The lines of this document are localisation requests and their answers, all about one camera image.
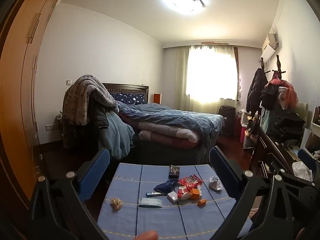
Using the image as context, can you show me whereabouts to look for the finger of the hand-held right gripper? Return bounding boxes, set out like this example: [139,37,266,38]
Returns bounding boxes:
[297,149,317,173]
[280,169,315,188]

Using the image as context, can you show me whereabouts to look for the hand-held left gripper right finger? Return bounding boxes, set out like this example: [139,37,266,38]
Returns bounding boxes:
[209,146,293,240]

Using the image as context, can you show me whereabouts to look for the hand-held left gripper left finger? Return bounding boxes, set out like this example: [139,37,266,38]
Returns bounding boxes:
[29,147,112,240]

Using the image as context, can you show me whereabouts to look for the white paper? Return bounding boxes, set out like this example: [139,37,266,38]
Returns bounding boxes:
[209,176,224,191]

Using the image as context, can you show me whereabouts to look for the person's left hand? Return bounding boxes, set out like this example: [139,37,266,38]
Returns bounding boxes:
[135,231,158,240]

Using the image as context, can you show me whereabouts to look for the white plastic bag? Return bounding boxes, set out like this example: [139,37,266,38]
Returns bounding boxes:
[292,161,313,182]

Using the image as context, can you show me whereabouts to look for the white shelf unit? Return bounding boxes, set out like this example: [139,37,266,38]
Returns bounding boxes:
[299,106,320,155]

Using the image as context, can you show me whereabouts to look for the red snack packet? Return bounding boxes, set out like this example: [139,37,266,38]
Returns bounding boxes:
[179,174,203,188]

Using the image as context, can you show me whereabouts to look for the small orange box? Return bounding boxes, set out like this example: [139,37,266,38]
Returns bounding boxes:
[190,187,203,199]

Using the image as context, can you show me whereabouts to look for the black folded clothes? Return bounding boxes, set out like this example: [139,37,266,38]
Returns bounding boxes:
[271,115,305,143]

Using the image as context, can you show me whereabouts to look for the beige crumpled tissue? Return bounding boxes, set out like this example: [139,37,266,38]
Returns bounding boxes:
[111,197,123,210]

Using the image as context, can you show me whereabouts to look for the dark wooden sideboard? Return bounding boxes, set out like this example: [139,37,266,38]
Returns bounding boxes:
[250,127,320,180]

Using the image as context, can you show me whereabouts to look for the red white wrapper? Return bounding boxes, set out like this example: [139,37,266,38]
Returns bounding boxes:
[177,185,194,200]

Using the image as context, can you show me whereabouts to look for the light blue blanket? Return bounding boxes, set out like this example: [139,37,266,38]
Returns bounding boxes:
[99,111,135,160]

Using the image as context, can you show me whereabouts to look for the small black box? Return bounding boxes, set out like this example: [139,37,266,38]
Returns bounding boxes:
[169,165,181,179]

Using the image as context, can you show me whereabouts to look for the black suitcase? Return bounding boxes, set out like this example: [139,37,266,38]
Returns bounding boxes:
[219,105,237,137]

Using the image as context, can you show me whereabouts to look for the small white box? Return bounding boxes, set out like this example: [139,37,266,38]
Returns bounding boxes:
[167,191,181,204]

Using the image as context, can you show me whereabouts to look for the dark wooden bed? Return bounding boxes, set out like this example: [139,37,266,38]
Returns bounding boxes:
[101,82,225,165]

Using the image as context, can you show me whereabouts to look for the red folded quilt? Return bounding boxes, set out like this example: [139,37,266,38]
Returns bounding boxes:
[140,132,200,150]

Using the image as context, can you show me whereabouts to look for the dark jacket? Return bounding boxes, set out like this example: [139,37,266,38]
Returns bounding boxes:
[86,96,110,132]

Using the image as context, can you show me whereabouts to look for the teal bag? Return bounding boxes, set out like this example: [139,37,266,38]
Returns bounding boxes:
[259,106,275,133]

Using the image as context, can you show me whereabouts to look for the dark blue wrapper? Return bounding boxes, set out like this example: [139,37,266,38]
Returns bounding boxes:
[153,179,179,195]

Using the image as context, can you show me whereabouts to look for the clear storage container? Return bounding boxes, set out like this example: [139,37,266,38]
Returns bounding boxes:
[240,109,252,127]

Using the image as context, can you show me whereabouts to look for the light blue mask pack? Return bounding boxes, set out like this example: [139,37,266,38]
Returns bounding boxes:
[138,197,163,208]

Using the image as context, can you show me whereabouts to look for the pink grey folded quilt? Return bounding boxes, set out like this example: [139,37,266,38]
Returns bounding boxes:
[119,115,202,143]

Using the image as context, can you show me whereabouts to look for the blue patterned duvet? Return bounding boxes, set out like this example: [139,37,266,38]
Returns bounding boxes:
[116,101,225,148]

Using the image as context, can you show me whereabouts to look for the black garment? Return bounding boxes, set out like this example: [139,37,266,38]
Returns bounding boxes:
[260,82,280,110]

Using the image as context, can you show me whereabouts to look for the grey fleece blanket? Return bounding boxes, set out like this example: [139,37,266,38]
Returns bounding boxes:
[62,74,120,126]

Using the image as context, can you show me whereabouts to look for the blue striped tablecloth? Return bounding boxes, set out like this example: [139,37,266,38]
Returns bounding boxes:
[96,162,253,240]

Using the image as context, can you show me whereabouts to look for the star print pillow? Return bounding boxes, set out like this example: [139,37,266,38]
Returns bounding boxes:
[110,92,148,105]

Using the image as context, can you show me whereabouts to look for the dark hanging coat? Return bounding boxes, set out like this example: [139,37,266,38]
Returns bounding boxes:
[246,68,268,113]

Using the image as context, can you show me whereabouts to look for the wooden coat rack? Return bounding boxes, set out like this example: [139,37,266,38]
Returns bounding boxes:
[272,54,287,80]
[259,57,270,74]

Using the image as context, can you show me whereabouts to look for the sheer cream curtain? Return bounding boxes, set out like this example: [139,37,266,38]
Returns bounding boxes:
[175,44,239,110]

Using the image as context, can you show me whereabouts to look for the wooden wardrobe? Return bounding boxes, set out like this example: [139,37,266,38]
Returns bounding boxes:
[0,0,72,213]

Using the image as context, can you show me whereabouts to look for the brown curtain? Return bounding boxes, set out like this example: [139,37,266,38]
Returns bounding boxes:
[232,46,240,100]

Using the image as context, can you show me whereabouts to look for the white air conditioner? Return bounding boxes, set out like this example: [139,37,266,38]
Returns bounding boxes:
[260,32,279,62]

